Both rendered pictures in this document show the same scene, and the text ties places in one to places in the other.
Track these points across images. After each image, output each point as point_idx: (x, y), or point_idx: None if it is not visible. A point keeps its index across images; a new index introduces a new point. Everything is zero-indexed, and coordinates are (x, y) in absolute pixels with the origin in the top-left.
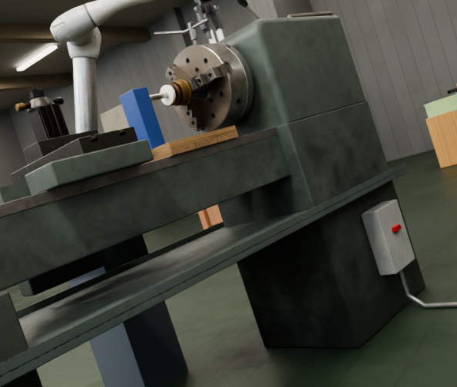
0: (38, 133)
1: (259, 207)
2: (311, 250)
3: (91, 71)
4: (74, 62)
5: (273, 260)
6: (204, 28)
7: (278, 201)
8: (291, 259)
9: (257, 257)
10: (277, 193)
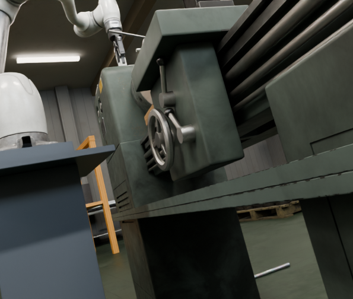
0: (203, 0)
1: (180, 190)
2: (226, 222)
3: (8, 32)
4: None
5: (189, 238)
6: (124, 53)
7: (200, 184)
8: (207, 234)
9: (171, 238)
10: (200, 177)
